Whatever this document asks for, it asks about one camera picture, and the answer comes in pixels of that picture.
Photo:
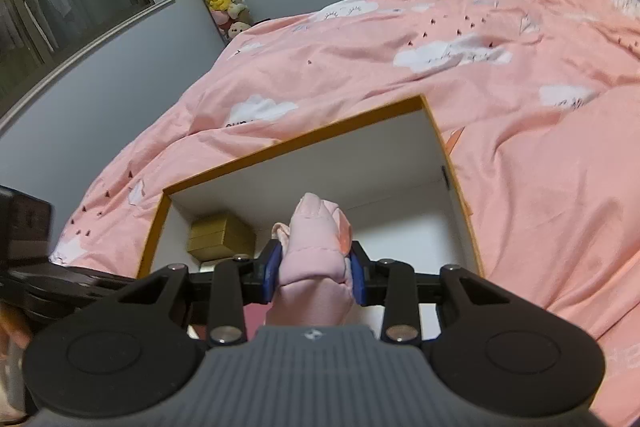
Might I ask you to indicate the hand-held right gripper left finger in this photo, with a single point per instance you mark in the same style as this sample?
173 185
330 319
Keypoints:
272 275

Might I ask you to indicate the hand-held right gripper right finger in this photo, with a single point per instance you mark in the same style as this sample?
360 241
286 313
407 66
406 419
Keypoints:
356 277

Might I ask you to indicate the pink fabric pouch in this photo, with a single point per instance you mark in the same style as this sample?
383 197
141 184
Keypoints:
315 257

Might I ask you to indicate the gold box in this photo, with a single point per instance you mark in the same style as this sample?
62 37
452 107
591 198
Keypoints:
220 237

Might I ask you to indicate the yellow cardboard box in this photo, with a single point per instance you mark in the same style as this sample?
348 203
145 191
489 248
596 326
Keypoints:
400 187

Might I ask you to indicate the pink printed blanket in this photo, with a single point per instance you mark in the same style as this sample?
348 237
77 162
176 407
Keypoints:
500 132

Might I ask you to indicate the window frame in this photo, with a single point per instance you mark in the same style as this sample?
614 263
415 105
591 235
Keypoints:
50 7

